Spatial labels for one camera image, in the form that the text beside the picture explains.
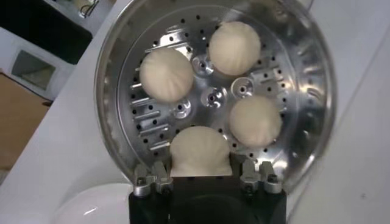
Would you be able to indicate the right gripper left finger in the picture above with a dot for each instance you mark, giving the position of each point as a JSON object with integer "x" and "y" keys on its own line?
{"x": 152, "y": 182}

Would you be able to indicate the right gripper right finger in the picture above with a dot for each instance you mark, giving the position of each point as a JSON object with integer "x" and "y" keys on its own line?
{"x": 262, "y": 181}

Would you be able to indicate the white steamed baozi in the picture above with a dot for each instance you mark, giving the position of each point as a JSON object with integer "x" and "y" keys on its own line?
{"x": 234, "y": 47}
{"x": 166, "y": 74}
{"x": 255, "y": 121}
{"x": 199, "y": 152}

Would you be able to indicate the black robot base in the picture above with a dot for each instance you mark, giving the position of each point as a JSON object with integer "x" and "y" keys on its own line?
{"x": 39, "y": 33}

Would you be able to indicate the steel steamer basket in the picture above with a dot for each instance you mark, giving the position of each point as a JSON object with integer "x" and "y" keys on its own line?
{"x": 289, "y": 61}

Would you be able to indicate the white round plate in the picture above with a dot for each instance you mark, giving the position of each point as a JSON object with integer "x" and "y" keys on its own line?
{"x": 91, "y": 207}

